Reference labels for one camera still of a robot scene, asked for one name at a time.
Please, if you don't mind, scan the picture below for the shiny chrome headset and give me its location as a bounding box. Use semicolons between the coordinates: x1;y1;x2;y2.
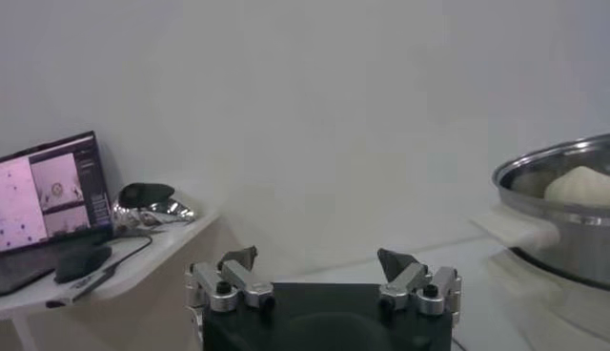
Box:
112;182;197;235

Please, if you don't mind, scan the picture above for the white side table with headset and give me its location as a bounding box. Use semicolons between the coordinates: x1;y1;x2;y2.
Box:
0;204;268;351

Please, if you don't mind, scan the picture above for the black computer mouse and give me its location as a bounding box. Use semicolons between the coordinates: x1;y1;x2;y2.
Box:
53;244;113;285

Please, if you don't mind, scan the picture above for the cream electric cooker base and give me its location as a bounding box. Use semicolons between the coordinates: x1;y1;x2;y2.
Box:
485;247;610;351

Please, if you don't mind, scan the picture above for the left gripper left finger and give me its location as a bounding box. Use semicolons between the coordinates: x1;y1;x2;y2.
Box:
185;245;276;314

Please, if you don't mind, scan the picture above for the thin black desk cable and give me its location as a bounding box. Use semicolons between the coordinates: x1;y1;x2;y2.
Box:
108;233;154;277

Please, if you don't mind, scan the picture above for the perforated steel steamer basket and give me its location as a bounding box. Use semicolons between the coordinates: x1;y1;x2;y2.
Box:
469;133;610;291

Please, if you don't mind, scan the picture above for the white steamed baozi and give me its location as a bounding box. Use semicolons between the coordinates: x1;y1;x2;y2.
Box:
544;165;610;208

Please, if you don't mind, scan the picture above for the grey usb hub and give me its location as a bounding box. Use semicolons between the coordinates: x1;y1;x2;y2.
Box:
45;265;119;310

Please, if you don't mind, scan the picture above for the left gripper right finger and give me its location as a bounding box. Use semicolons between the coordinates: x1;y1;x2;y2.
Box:
377;247;463;318

